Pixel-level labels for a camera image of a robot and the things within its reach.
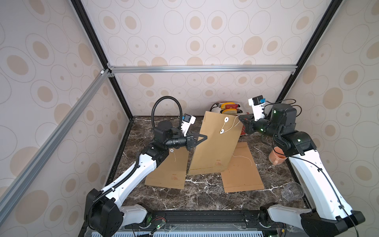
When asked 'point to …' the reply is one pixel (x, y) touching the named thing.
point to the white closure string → (172, 151)
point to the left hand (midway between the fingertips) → (209, 140)
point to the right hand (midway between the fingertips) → (238, 118)
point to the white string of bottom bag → (246, 157)
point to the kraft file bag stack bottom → (242, 174)
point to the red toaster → (232, 108)
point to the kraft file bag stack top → (213, 154)
